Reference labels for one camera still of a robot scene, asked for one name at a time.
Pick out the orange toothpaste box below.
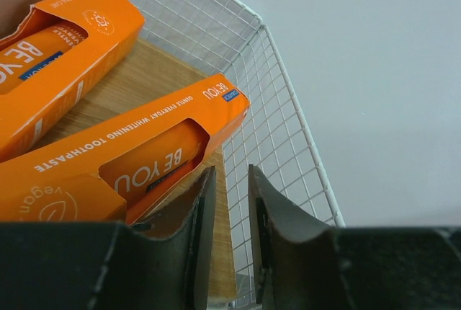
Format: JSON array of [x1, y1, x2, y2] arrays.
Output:
[[1, 0, 145, 161]]

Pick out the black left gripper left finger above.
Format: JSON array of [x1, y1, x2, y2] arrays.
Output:
[[1, 167, 216, 309]]

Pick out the white wire wooden shelf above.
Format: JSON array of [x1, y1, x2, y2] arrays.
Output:
[[40, 0, 344, 309]]

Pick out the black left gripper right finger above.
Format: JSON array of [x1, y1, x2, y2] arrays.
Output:
[[248, 165, 460, 309]]

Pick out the orange box front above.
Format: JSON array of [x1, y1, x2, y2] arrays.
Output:
[[1, 74, 250, 223]]

